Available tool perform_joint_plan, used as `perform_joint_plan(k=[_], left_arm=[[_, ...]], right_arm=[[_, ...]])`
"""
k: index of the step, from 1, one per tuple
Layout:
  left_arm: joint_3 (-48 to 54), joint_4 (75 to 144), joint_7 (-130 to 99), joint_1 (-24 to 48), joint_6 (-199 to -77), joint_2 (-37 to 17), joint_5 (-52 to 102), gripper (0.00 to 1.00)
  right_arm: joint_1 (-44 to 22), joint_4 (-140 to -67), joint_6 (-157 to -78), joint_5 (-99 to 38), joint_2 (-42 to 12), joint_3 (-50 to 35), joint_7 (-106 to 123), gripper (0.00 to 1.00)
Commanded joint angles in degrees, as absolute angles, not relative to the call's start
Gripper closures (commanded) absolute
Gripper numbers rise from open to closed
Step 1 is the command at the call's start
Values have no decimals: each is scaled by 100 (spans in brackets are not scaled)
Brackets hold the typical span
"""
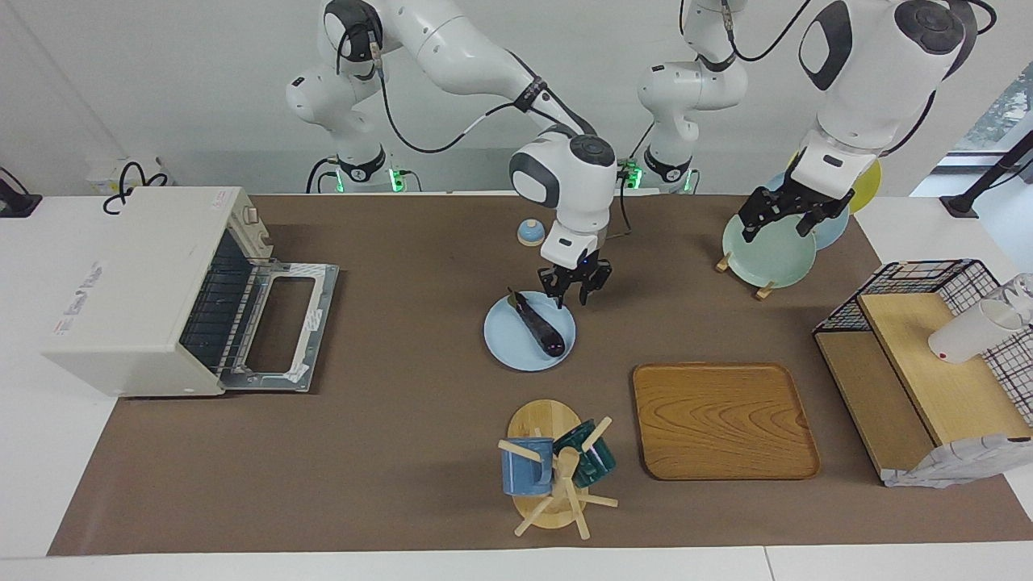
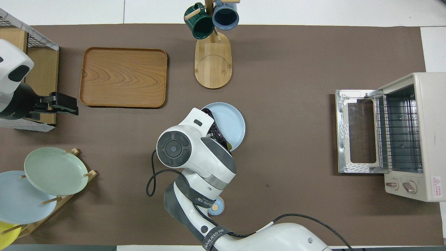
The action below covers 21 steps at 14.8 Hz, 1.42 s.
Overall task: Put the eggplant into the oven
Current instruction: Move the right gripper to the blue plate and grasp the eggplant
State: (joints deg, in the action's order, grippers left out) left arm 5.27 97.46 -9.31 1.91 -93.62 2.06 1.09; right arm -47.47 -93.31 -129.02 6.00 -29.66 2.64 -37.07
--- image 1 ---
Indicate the pale green plate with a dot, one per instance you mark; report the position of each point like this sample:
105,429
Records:
771,258

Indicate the light blue plate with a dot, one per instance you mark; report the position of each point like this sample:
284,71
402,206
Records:
508,339

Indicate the wooden mug tree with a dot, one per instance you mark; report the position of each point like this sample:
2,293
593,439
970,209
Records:
545,420

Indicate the white patterned cloth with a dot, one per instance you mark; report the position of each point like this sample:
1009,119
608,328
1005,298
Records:
952,464

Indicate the dark purple eggplant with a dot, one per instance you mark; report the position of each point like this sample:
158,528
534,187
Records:
542,329

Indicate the square wooden tray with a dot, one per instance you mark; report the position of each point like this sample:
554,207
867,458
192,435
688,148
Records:
718,420

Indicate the white power box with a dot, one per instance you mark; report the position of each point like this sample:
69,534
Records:
101,173

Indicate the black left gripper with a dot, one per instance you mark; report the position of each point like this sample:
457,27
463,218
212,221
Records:
795,202

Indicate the wooden plate rack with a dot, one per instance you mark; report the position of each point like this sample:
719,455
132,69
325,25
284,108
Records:
722,264

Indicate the white toaster oven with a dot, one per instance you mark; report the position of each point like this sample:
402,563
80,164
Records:
121,282

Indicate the grey blue plate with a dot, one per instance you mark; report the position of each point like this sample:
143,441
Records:
831,234

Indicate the blue mug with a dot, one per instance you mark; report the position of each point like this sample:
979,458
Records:
520,472

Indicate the white paper cup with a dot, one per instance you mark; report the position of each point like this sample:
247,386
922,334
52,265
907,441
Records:
964,339

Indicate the small blue bell wooden base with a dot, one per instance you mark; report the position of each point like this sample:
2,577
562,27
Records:
530,234

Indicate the clear drinking glass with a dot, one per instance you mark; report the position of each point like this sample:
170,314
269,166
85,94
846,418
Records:
1023,289

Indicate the wooden two-tier shelf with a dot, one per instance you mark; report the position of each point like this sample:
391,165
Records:
944,379

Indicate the window with greenery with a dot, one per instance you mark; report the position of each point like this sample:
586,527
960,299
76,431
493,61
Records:
1009,105

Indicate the yellow plate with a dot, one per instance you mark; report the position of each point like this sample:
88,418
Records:
867,186

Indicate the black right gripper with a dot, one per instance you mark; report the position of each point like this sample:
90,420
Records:
577,278

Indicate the brown table mat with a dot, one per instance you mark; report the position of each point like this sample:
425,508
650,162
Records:
387,444

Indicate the dark green mug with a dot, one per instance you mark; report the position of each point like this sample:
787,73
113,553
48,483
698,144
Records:
597,464

